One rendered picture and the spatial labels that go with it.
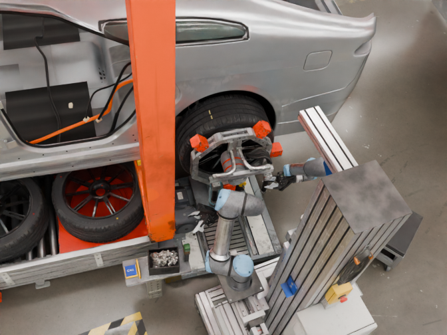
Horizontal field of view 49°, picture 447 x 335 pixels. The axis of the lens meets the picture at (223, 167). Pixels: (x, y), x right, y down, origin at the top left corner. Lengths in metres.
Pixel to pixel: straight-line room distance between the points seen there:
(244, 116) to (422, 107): 2.59
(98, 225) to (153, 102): 1.47
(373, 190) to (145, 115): 1.02
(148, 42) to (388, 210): 1.07
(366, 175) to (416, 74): 3.75
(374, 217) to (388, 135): 3.10
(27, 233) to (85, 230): 0.37
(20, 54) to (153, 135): 1.78
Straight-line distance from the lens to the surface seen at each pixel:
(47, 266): 3.55
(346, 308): 2.53
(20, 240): 3.51
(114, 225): 3.42
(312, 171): 2.79
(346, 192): 1.84
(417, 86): 5.47
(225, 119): 3.05
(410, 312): 4.07
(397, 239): 3.87
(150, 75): 2.03
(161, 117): 2.23
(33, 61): 3.81
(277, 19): 2.86
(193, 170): 3.22
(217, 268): 2.71
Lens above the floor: 3.51
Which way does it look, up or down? 56 degrees down
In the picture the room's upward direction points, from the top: 9 degrees clockwise
